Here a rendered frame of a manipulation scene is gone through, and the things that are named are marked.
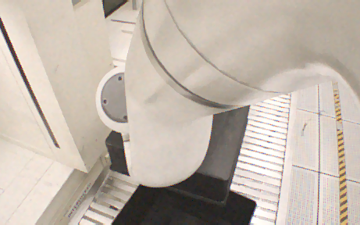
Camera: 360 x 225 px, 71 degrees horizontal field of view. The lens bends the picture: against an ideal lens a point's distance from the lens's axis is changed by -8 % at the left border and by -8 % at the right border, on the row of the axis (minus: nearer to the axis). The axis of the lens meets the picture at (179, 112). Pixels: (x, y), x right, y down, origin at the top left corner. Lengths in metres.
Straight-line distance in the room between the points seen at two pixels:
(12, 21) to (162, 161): 0.39
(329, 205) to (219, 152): 1.41
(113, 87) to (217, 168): 0.30
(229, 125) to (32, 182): 0.57
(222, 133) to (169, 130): 0.39
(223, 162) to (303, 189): 1.37
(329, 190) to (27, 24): 1.86
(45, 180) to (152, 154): 0.61
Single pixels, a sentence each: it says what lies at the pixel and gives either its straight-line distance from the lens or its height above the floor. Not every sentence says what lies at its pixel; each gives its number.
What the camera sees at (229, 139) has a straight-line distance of 0.61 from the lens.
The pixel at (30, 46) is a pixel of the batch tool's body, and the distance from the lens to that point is 0.55.
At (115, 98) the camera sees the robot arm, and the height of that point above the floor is 1.30.
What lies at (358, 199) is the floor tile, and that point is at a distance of 2.05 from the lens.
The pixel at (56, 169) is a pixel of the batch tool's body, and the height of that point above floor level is 0.87.
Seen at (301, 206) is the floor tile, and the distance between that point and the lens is 1.84.
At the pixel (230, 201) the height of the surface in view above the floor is 0.88.
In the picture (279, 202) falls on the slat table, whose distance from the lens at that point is 0.90.
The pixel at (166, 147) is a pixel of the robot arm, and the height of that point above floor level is 1.32.
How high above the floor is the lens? 1.52
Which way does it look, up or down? 44 degrees down
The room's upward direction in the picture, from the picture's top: straight up
